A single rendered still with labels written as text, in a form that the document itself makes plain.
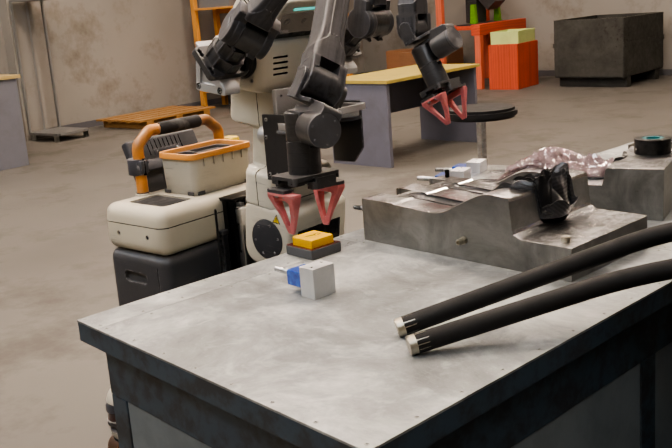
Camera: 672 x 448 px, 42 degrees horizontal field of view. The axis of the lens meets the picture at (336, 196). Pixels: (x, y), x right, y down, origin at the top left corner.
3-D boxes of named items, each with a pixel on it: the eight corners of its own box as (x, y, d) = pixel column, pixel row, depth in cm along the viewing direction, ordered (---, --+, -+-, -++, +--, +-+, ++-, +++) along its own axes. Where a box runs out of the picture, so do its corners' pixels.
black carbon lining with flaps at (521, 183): (402, 205, 183) (400, 160, 181) (452, 190, 193) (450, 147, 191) (544, 227, 158) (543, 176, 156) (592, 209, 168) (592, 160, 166)
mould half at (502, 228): (364, 239, 185) (360, 177, 182) (443, 213, 202) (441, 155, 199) (571, 282, 149) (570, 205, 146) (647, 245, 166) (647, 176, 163)
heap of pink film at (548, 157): (491, 183, 202) (490, 149, 200) (516, 167, 217) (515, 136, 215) (606, 187, 189) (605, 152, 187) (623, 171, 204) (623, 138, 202)
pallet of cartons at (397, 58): (468, 77, 1338) (466, 46, 1328) (436, 84, 1273) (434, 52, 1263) (399, 77, 1420) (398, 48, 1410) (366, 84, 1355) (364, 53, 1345)
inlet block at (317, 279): (267, 286, 159) (264, 257, 158) (287, 278, 162) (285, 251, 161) (315, 300, 149) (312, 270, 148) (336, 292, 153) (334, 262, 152)
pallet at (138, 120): (174, 113, 1155) (173, 105, 1152) (218, 115, 1100) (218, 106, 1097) (94, 128, 1062) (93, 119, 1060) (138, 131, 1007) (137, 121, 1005)
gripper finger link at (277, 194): (326, 230, 149) (323, 176, 147) (294, 239, 144) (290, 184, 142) (301, 225, 154) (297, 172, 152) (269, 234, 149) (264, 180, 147)
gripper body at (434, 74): (463, 83, 217) (450, 56, 217) (441, 89, 209) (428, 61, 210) (443, 94, 221) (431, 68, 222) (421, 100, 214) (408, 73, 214)
